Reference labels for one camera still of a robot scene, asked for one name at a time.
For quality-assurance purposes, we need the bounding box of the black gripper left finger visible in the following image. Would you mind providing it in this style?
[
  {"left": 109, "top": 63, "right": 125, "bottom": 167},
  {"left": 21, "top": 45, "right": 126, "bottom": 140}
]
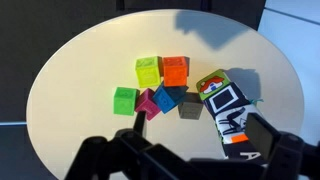
[{"left": 64, "top": 110, "right": 188, "bottom": 180}]

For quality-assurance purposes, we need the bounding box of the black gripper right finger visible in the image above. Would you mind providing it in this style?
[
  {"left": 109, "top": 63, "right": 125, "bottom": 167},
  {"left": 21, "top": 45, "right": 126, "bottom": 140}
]
[{"left": 245, "top": 112, "right": 305, "bottom": 180}]

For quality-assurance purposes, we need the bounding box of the green embossed block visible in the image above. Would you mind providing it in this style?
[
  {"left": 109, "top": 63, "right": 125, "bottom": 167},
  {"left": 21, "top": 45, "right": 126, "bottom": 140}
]
[{"left": 113, "top": 86, "right": 140, "bottom": 117}]

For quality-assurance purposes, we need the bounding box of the pink embossed block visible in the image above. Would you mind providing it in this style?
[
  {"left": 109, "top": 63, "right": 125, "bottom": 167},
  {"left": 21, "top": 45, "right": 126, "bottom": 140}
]
[{"left": 134, "top": 88, "right": 162, "bottom": 122}]

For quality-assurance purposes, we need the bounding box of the blue embossed block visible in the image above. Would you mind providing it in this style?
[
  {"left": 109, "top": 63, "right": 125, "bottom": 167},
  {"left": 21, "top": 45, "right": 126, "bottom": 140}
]
[{"left": 152, "top": 82, "right": 189, "bottom": 115}]

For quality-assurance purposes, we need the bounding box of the yellow-green embossed block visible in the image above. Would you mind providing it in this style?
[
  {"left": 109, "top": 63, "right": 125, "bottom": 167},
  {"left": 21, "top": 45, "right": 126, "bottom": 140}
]
[{"left": 134, "top": 55, "right": 164, "bottom": 89}]

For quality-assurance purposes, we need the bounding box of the grey embossed block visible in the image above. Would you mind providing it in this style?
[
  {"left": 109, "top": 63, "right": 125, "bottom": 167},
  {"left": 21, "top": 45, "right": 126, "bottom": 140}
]
[{"left": 177, "top": 92, "right": 204, "bottom": 121}]

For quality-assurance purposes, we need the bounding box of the orange embossed block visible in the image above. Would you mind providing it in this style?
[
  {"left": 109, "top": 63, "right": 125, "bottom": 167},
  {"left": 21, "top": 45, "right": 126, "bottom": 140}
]
[{"left": 162, "top": 55, "right": 190, "bottom": 88}]

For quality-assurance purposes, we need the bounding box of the soft cube with checker pattern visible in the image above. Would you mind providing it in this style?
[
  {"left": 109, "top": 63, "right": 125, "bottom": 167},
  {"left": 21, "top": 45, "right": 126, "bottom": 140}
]
[{"left": 213, "top": 102, "right": 269, "bottom": 165}]

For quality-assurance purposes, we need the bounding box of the soft cube with house picture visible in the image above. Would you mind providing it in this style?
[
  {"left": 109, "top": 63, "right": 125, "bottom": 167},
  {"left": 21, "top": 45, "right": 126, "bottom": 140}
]
[{"left": 195, "top": 68, "right": 232, "bottom": 102}]

